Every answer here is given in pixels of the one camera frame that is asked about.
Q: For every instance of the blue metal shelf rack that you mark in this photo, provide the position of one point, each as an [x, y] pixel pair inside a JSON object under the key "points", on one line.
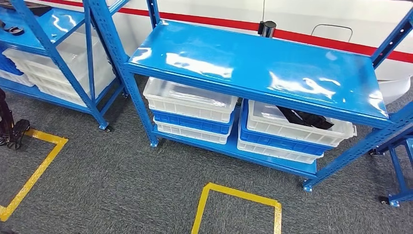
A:
{"points": [[258, 64], [399, 171], [38, 32]]}

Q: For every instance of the yellow floor tape square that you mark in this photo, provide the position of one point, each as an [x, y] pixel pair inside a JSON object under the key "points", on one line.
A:
{"points": [[201, 210]]}

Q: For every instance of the red barrier belt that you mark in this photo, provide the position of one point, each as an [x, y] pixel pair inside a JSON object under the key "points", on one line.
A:
{"points": [[193, 19], [322, 41]]}

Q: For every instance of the white vehicle body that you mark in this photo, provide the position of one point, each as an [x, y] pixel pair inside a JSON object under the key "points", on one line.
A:
{"points": [[322, 16]]}

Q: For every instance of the white plastic crate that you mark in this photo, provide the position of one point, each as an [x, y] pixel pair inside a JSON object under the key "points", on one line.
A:
{"points": [[35, 64], [48, 90]]}

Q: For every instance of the black lattice robot foot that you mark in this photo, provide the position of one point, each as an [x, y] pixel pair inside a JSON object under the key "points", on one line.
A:
{"points": [[19, 134]]}

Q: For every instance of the black stanchion post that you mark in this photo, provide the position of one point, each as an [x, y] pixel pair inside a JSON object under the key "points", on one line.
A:
{"points": [[267, 29]]}

